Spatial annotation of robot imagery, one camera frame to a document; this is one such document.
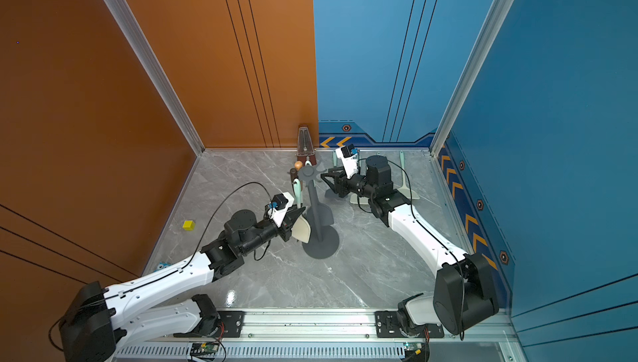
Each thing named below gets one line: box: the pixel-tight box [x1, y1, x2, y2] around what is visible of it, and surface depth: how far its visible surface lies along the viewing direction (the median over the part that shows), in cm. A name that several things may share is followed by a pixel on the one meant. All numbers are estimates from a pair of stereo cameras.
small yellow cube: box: [181, 220, 196, 231], surface depth 96 cm
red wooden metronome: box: [296, 126, 317, 167], surface depth 110 cm
